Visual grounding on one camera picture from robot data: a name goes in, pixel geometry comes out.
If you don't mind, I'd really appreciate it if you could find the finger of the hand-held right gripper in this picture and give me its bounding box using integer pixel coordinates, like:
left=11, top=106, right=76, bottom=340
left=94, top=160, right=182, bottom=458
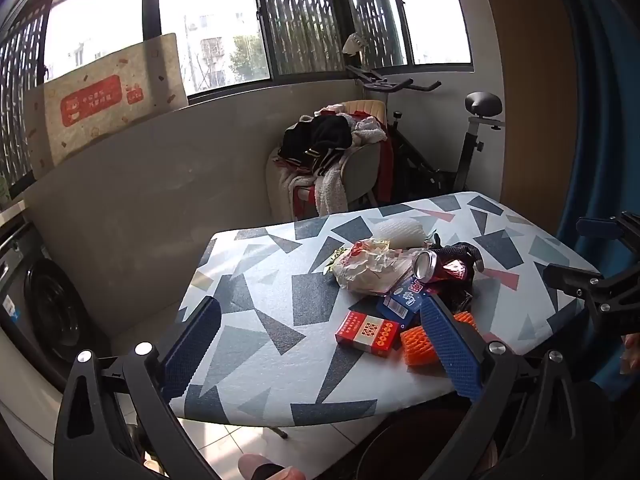
left=576, top=210, right=640, bottom=251
left=542, top=261, right=640, bottom=333

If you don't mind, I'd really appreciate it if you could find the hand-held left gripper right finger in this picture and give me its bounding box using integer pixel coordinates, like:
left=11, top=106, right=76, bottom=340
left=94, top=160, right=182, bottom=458
left=419, top=294, right=591, bottom=480

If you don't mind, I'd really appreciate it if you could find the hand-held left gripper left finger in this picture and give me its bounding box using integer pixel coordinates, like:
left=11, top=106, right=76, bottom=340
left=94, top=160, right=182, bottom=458
left=54, top=296, right=223, bottom=480

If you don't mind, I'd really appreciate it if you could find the blue cardboard pack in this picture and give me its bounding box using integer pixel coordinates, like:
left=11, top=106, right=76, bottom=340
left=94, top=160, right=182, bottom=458
left=375, top=275, right=431, bottom=321

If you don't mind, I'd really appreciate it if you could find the red soda can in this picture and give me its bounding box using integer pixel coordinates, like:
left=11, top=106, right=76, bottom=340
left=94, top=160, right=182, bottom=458
left=411, top=248, right=476, bottom=282

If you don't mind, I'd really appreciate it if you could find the red cardboard pack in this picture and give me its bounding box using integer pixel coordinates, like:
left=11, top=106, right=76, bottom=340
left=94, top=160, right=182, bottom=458
left=335, top=310, right=401, bottom=358

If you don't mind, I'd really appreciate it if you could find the black mesh cloth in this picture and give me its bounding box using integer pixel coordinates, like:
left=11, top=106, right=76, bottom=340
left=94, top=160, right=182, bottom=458
left=430, top=241, right=483, bottom=273

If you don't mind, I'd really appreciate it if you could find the brown round trash bin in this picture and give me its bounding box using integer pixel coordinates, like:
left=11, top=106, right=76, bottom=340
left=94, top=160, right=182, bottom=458
left=360, top=395, right=501, bottom=480

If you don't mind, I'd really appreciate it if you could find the white plastic bag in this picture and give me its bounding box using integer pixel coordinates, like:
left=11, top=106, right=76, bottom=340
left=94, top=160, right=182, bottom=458
left=332, top=239, right=418, bottom=295

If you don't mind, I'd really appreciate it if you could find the white foam fruit net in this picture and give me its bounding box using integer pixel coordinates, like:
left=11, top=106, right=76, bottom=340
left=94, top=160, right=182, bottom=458
left=372, top=216, right=428, bottom=250

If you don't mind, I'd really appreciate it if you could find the green snack wrapper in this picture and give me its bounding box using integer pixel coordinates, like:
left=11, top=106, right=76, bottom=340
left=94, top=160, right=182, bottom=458
left=322, top=246, right=351, bottom=275

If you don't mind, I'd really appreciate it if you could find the person's right hand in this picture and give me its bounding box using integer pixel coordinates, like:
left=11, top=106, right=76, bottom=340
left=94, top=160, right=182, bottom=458
left=620, top=332, right=640, bottom=376

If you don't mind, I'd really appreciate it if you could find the geometric patterned folding table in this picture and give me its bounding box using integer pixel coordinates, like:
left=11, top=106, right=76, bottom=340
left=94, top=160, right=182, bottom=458
left=167, top=191, right=601, bottom=438

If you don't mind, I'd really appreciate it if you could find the blue curtain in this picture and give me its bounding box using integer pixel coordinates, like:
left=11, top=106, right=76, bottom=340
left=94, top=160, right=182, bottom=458
left=552, top=0, right=640, bottom=401

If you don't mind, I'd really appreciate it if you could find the brown wooden door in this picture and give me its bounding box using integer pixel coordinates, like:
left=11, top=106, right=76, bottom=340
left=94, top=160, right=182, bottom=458
left=477, top=0, right=578, bottom=236

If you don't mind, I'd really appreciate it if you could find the person's leg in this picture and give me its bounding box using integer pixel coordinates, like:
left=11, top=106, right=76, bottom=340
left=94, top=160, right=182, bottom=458
left=237, top=454, right=306, bottom=480

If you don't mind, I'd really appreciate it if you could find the washing machine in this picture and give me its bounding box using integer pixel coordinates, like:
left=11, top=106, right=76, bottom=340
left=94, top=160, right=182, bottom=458
left=0, top=200, right=113, bottom=461

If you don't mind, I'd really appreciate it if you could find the black exercise bike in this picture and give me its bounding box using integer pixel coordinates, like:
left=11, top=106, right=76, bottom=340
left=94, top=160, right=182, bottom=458
left=345, top=62, right=506, bottom=206

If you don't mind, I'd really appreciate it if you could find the beige chair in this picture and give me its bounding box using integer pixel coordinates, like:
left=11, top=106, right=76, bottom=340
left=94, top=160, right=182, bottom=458
left=265, top=100, right=396, bottom=221

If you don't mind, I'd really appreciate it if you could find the white fleece blanket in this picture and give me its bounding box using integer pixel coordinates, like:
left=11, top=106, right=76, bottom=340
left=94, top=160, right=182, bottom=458
left=267, top=152, right=348, bottom=218

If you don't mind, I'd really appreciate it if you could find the white fluffy towel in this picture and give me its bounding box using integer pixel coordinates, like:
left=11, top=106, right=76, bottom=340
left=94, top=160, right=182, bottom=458
left=350, top=117, right=388, bottom=148

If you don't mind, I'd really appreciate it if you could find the black striped jacket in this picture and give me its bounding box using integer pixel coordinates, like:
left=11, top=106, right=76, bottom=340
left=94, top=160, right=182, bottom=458
left=277, top=116, right=353, bottom=171

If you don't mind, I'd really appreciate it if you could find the beige printed flat carton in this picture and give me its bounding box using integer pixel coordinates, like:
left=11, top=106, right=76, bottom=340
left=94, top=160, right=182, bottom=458
left=25, top=32, right=190, bottom=181

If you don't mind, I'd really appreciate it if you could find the perforated window screen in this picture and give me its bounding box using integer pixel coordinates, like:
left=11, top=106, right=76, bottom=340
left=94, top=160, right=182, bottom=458
left=0, top=10, right=50, bottom=186
left=340, top=0, right=408, bottom=68
left=256, top=0, right=347, bottom=80

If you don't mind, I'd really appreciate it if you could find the white crumpled cloth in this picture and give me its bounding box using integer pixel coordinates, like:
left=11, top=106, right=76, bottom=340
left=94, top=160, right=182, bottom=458
left=342, top=32, right=371, bottom=57

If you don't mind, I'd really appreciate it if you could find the window with dark frame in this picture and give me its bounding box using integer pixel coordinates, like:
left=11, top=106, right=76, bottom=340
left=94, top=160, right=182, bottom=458
left=0, top=0, right=473, bottom=196

